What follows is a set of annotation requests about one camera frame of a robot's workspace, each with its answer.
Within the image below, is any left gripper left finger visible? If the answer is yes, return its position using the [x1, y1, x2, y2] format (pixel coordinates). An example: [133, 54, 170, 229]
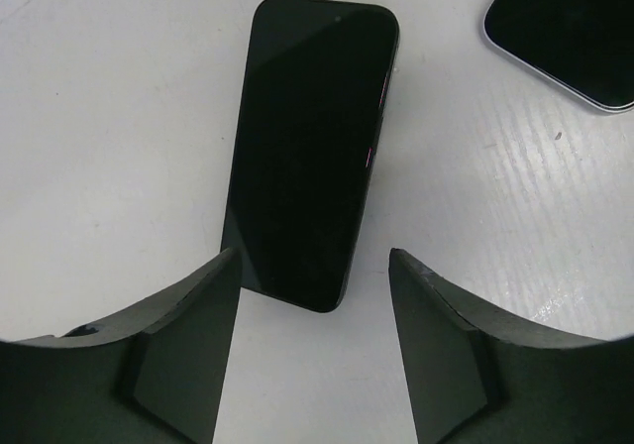
[1, 249, 242, 443]

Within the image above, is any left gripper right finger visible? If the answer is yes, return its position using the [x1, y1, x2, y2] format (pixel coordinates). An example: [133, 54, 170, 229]
[388, 249, 633, 443]

